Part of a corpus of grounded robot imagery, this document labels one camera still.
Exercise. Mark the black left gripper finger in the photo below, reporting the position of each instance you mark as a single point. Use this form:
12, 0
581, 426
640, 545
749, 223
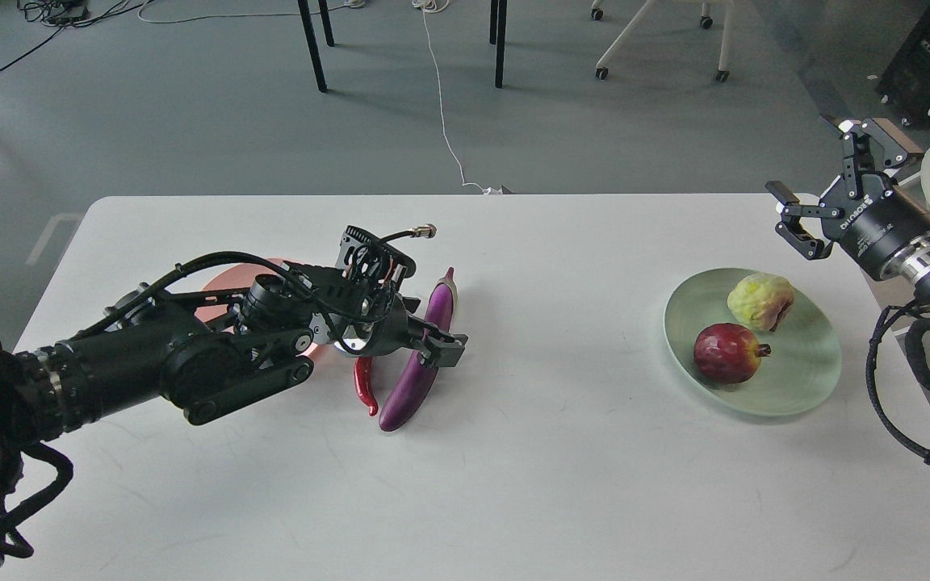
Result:
436, 321
439, 350

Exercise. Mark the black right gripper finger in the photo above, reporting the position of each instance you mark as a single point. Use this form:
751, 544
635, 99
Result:
789, 227
873, 148

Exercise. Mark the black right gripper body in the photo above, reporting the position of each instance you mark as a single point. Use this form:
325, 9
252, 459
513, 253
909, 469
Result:
877, 226

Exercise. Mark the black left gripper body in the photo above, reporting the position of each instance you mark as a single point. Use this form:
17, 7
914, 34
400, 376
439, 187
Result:
399, 328

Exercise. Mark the red chili pepper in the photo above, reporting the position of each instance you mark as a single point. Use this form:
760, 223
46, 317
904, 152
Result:
362, 376

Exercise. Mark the purple eggplant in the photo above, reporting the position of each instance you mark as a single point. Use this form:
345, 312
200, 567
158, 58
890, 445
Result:
416, 381

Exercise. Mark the green yellow cabbage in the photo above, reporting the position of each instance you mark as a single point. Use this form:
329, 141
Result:
761, 301

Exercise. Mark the red pomegranate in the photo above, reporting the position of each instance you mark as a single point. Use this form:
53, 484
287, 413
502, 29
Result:
728, 353

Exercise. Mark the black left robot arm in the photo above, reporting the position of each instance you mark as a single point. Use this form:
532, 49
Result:
212, 336

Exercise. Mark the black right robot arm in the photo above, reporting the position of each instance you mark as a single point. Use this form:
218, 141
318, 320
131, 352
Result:
914, 263

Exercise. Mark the pink plate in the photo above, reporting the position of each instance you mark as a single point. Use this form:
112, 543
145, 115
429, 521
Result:
235, 276

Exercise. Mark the white office chair base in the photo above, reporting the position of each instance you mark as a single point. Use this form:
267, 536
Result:
632, 36

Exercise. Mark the black table leg left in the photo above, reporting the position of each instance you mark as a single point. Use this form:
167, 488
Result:
311, 38

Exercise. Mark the black table leg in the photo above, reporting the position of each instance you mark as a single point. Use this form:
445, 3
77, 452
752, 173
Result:
497, 23
311, 38

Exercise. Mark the black table leg right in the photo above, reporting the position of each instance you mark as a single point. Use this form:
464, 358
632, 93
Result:
497, 23

